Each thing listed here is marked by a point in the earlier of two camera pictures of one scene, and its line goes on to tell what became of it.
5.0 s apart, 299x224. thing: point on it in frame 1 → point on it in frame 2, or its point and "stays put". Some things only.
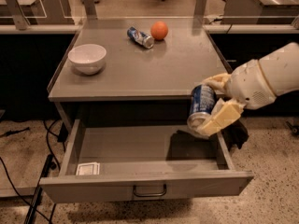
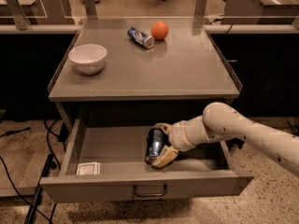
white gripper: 249,84 → 177,136
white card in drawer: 88,169 stays put
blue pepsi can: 203,103 → 156,137
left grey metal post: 20,20 stays put
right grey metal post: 200,4 stays put
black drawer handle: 149,195 stays put
